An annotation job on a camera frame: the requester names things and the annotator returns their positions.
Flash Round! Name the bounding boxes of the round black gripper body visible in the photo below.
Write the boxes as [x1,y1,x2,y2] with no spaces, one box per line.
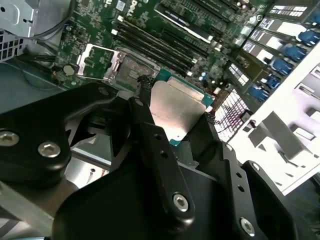
[51,159,265,240]

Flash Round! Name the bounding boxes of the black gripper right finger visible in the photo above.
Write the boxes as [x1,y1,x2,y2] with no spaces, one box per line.
[187,112,298,240]

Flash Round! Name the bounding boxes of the silver CPU with green edge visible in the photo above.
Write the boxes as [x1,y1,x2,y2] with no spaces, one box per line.
[148,68,215,146]

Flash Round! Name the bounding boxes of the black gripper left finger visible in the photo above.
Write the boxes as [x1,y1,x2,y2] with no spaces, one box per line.
[0,74,196,227]

